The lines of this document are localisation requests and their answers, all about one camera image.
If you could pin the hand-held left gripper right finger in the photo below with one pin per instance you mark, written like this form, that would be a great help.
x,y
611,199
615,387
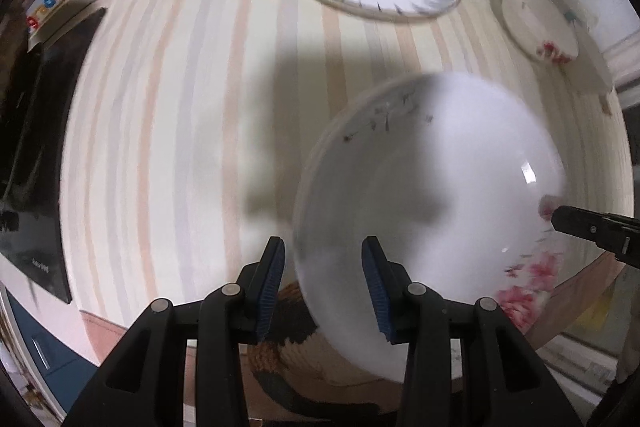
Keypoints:
x,y
376,292

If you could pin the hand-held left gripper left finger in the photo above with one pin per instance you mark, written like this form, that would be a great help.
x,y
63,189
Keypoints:
x,y
269,287

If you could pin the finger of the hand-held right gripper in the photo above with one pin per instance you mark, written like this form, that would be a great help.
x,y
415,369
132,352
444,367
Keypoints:
x,y
595,227

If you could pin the large white pink-floral plate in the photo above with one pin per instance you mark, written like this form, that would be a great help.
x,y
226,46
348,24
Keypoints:
x,y
475,157

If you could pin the white bowl red floral print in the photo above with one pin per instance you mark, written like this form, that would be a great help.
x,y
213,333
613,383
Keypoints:
x,y
530,17

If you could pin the striped tablecloth with cat print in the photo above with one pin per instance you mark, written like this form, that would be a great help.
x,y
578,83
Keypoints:
x,y
175,107

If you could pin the blue cabinet drawer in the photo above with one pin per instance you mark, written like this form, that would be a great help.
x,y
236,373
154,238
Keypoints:
x,y
45,357

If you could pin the black induction cooktop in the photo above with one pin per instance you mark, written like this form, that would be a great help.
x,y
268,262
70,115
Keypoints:
x,y
35,157

